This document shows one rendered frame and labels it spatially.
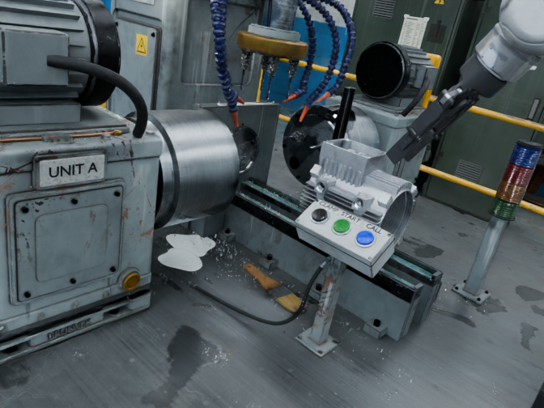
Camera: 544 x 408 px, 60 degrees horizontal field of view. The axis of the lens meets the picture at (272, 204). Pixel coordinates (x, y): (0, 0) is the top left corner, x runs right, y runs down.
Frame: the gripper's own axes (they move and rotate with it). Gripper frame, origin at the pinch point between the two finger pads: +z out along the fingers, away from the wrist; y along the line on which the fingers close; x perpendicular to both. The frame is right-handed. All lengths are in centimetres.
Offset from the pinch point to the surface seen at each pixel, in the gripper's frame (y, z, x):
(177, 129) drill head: 29.0, 22.0, -27.4
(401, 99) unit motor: -61, 17, -30
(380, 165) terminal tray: -7.7, 11.1, -3.5
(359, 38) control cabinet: -309, 100, -190
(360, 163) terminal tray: -0.9, 10.9, -5.0
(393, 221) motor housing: -13.0, 20.0, 7.1
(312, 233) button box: 20.7, 15.5, 4.8
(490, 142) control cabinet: -314, 77, -40
